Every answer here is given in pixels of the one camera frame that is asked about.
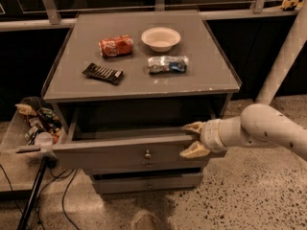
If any grey drawer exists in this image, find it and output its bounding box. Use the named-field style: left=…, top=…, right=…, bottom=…
left=83, top=160, right=205, bottom=175
left=92, top=172, right=202, bottom=195
left=54, top=106, right=214, bottom=170

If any orange soda can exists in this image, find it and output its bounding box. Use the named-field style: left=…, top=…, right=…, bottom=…
left=99, top=34, right=133, bottom=58

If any black pole stand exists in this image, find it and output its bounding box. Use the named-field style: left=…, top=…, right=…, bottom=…
left=17, top=157, right=49, bottom=230

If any grey bottom drawer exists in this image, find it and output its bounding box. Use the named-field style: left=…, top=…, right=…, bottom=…
left=92, top=172, right=202, bottom=195

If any grey middle drawer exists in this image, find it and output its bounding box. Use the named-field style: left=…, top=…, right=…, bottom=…
left=83, top=160, right=205, bottom=175

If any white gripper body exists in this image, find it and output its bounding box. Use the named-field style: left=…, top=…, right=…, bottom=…
left=200, top=119, right=225, bottom=152

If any yellow clamp on railing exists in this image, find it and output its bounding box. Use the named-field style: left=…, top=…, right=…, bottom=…
left=281, top=0, right=302, bottom=11

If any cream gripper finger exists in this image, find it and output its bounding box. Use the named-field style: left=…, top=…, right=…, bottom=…
left=182, top=121, right=204, bottom=134
left=179, top=141, right=210, bottom=159

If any silver blue snack bag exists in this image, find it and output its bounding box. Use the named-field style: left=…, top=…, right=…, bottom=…
left=148, top=56, right=189, bottom=74

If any black striped snack bar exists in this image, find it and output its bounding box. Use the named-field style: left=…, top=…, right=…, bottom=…
left=83, top=63, right=124, bottom=85

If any grey top drawer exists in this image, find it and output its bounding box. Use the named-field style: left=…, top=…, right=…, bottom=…
left=54, top=106, right=214, bottom=170

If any white paper bowl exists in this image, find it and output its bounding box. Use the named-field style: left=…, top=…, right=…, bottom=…
left=141, top=27, right=181, bottom=53

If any white cup in bin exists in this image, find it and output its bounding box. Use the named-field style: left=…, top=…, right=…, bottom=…
left=35, top=132, right=54, bottom=146

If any grey drawer cabinet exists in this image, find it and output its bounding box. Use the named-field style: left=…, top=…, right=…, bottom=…
left=42, top=11, right=241, bottom=182

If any metal railing frame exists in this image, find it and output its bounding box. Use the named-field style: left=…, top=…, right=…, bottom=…
left=0, top=0, right=303, bottom=31

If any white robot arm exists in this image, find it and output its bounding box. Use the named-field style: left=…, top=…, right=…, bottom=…
left=180, top=0, right=307, bottom=160

